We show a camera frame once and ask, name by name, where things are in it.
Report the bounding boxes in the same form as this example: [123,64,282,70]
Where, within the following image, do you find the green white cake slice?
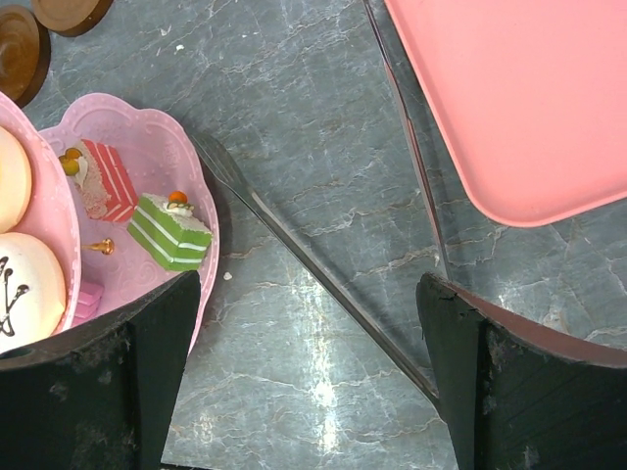
[127,191,213,271]

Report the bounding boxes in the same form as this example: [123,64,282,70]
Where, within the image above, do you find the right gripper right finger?
[416,273,626,469]

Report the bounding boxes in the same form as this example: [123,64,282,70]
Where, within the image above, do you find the pink striped cake slice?
[72,281,104,327]

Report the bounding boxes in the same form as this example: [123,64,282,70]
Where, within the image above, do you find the pink dessert tray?
[387,1,626,227]

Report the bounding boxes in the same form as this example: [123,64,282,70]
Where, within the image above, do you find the brown saucer middle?
[1,5,51,108]

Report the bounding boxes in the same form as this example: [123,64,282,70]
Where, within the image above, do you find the white chocolate drizzle donut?
[1,232,67,353]

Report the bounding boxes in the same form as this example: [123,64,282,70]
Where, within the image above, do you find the metal tongs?
[189,1,450,409]

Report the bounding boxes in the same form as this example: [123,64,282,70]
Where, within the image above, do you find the red layered cake slice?
[59,139,138,223]

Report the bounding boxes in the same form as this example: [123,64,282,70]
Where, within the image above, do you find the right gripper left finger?
[1,271,200,469]

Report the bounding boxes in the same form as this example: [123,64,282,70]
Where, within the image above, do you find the pink three-tier cake stand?
[1,93,219,339]

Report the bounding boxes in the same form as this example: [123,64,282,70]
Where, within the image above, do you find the brown saucer right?
[30,0,113,37]

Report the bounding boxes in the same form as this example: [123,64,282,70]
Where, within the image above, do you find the brown saucer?
[30,0,113,37]
[1,5,51,108]

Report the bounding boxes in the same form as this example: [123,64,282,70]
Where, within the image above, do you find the yellow donut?
[0,127,32,233]

